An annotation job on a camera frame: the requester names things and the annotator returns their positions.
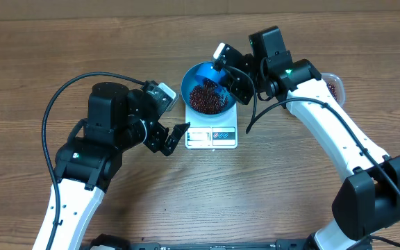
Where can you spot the teal plastic bowl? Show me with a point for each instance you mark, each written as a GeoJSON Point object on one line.
{"type": "Point", "coordinates": [188, 83]}

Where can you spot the blue plastic scoop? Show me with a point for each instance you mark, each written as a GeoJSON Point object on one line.
{"type": "Point", "coordinates": [206, 72]}

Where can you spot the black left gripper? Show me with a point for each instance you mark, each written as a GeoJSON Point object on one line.
{"type": "Point", "coordinates": [155, 142]}

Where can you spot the clear plastic food container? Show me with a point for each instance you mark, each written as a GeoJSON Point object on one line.
{"type": "Point", "coordinates": [334, 79]}

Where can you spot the red beans in bowl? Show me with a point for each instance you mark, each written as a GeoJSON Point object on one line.
{"type": "Point", "coordinates": [205, 99]}

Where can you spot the white digital kitchen scale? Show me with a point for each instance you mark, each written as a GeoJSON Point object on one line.
{"type": "Point", "coordinates": [212, 131]}

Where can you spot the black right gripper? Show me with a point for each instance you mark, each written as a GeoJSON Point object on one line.
{"type": "Point", "coordinates": [235, 87]}

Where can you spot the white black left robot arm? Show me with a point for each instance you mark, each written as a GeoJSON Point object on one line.
{"type": "Point", "coordinates": [118, 119]}

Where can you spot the red adzuki beans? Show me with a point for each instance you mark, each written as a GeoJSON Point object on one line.
{"type": "Point", "coordinates": [332, 89]}

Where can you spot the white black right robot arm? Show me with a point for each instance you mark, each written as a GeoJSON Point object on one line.
{"type": "Point", "coordinates": [369, 198]}

